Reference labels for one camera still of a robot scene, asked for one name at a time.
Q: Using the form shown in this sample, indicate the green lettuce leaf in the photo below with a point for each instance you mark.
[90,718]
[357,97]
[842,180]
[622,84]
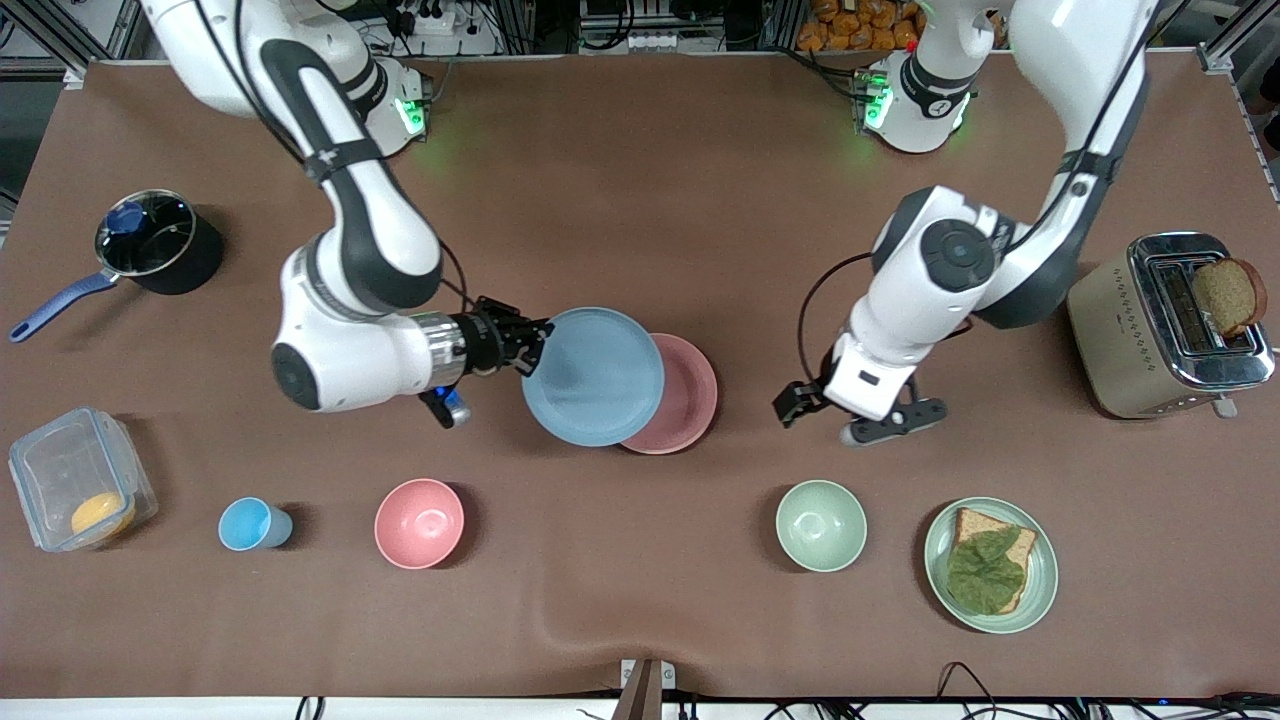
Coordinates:
[985,582]

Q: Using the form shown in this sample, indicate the brown table cloth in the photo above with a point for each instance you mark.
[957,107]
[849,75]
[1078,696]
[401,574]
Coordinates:
[640,200]

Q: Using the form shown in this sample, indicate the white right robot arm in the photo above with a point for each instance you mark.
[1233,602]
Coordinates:
[350,340]

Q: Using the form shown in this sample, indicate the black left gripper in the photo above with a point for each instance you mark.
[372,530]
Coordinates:
[797,401]

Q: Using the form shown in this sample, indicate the dark toast slice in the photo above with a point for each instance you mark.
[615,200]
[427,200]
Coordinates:
[1230,295]

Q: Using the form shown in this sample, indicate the white power strip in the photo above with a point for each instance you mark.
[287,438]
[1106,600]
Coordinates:
[430,20]

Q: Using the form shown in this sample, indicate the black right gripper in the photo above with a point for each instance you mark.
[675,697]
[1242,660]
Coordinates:
[488,343]

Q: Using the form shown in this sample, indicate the pink plate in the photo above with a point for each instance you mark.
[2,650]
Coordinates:
[692,400]

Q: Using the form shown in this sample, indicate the glass lid blue knob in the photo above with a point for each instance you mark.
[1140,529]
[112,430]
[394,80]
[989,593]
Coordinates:
[160,242]

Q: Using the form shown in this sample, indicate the brown bread slice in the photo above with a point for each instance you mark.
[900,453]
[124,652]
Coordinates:
[975,524]

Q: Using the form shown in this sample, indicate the green plate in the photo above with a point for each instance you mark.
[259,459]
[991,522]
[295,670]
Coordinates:
[1043,578]

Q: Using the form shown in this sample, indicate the blue cup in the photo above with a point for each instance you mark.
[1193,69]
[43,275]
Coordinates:
[250,524]

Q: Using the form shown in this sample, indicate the white connector block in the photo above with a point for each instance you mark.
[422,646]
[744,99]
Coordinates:
[658,42]

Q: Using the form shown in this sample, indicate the aluminium frame profile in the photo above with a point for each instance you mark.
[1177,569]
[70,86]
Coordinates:
[95,35]
[1222,58]

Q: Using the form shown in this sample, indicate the pink bowl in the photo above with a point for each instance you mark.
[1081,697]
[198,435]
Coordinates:
[420,524]

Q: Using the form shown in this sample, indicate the beige chrome toaster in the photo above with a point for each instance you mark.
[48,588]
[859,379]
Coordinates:
[1110,340]

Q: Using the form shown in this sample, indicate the clear plastic container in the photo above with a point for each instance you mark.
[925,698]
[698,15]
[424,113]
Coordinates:
[60,465]

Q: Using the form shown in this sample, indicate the blue plate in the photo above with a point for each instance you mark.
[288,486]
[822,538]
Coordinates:
[595,375]

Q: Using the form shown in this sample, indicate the yellow round food piece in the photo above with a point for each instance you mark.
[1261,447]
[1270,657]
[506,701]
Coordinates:
[102,515]

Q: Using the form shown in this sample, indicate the green bowl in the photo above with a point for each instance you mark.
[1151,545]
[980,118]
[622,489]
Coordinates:
[821,526]

